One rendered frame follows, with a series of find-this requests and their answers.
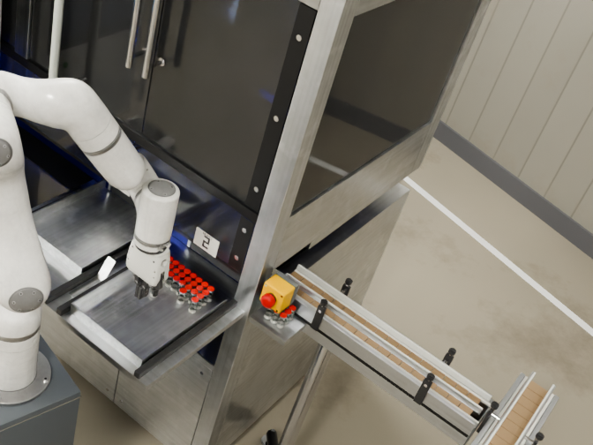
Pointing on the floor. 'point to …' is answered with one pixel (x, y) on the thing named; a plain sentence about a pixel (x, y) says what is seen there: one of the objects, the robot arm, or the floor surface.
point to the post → (278, 203)
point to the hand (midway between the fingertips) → (142, 290)
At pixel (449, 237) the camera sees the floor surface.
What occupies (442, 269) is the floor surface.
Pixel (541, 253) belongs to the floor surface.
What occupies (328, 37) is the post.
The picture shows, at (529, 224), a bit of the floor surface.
